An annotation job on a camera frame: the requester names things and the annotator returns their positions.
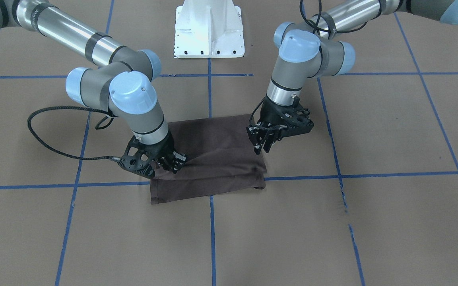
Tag white metal base plate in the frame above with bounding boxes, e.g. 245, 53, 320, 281
173, 0, 245, 59

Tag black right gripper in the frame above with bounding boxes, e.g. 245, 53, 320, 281
149, 133, 188, 174

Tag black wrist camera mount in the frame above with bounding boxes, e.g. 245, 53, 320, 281
118, 136, 155, 179

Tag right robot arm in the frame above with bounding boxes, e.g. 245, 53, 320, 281
0, 0, 187, 178

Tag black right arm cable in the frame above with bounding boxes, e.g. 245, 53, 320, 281
27, 105, 122, 161

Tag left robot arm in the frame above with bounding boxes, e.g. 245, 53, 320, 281
247, 0, 458, 154

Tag dark brown t-shirt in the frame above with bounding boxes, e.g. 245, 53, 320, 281
150, 114, 267, 204

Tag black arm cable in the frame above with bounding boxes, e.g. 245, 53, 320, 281
300, 0, 369, 34
27, 105, 122, 161

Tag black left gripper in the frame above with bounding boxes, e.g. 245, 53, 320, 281
246, 97, 293, 155

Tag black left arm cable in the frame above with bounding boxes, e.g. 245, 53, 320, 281
300, 0, 369, 34

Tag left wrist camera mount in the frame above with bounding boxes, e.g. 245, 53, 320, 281
281, 103, 314, 137

